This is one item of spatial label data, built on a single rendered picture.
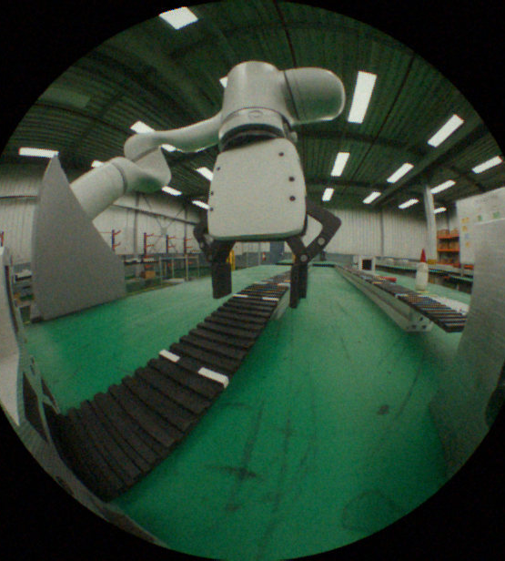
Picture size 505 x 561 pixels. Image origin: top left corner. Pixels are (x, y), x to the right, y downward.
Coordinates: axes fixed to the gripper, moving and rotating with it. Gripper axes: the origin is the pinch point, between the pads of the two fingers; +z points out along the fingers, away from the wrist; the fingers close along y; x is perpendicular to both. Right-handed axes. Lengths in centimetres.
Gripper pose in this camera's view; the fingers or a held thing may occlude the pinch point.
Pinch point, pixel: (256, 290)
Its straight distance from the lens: 17.2
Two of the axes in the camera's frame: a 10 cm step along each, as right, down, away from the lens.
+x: -4.0, 1.4, -9.1
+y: -9.2, -0.6, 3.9
